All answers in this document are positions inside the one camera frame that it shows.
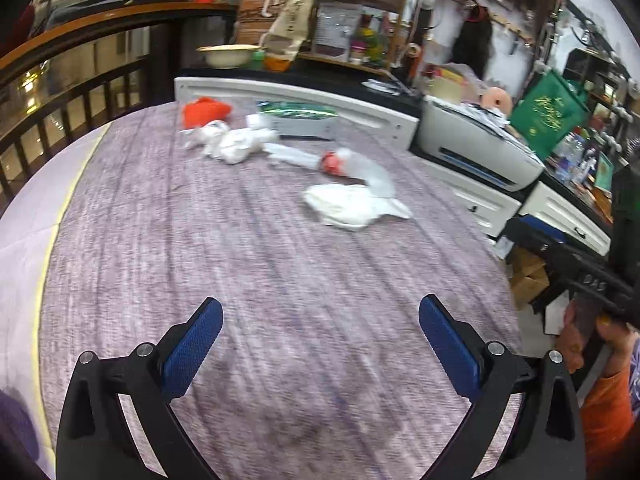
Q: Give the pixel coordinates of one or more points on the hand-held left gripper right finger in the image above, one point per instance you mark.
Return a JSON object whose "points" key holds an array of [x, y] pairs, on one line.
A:
{"points": [[450, 347]]}

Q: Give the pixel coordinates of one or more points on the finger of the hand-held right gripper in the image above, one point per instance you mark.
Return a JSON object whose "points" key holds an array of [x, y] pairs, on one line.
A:
{"points": [[542, 225], [530, 242]]}

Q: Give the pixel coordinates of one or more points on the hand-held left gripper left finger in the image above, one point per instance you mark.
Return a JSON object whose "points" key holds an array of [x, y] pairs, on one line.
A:
{"points": [[192, 347]]}

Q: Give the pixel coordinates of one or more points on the clear plastic bag red print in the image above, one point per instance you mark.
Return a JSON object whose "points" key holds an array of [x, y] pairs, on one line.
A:
{"points": [[360, 167]]}

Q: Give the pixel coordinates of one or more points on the white tissue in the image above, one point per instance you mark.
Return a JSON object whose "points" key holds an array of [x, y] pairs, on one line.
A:
{"points": [[235, 142]]}

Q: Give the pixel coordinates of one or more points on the red foam fruit net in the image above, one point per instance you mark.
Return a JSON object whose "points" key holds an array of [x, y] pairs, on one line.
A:
{"points": [[205, 112]]}

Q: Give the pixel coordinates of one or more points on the green snack packet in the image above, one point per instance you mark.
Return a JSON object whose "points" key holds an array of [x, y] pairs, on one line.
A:
{"points": [[297, 110]]}

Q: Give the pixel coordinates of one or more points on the person's right forearm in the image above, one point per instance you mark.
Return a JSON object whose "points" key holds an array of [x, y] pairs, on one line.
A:
{"points": [[607, 410]]}

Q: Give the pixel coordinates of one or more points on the person's right hand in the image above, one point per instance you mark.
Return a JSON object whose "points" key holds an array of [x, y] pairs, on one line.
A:
{"points": [[567, 340]]}

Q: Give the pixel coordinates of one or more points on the cardboard box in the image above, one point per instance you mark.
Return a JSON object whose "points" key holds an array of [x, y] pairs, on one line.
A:
{"points": [[527, 277]]}

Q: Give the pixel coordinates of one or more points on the green framed picture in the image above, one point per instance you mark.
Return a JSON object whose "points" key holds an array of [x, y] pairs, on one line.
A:
{"points": [[605, 172]]}

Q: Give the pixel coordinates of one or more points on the clear water bottle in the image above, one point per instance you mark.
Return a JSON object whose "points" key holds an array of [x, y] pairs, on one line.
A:
{"points": [[570, 157]]}

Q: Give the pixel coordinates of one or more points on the purple grey tablecloth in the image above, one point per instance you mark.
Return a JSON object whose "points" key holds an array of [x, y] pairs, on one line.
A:
{"points": [[250, 285]]}

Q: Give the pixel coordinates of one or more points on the white printer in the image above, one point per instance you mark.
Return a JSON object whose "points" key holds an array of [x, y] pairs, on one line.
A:
{"points": [[475, 145]]}

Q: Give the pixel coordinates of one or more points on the green tote bag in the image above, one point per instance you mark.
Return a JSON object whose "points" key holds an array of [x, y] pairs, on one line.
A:
{"points": [[547, 112]]}

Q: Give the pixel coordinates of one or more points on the pink plastic bag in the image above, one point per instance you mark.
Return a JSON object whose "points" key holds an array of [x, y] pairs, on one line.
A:
{"points": [[455, 80]]}

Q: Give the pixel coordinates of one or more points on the black hanging wig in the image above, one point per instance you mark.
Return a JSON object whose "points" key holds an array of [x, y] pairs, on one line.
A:
{"points": [[472, 40]]}

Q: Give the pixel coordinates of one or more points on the white drawer cabinet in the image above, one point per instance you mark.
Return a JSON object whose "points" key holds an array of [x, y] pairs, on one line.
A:
{"points": [[350, 105]]}

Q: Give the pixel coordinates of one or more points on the cream enamel bowl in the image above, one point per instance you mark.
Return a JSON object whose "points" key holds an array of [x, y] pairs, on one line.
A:
{"points": [[227, 56]]}

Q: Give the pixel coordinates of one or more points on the beige paper snack bag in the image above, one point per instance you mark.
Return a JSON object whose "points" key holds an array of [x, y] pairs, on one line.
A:
{"points": [[290, 30]]}

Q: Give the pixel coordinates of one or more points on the wooden railing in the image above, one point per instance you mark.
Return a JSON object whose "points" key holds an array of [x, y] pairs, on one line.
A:
{"points": [[75, 40]]}

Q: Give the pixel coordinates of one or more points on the brown box with white hook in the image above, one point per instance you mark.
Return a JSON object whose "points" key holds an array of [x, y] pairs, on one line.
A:
{"points": [[255, 5]]}

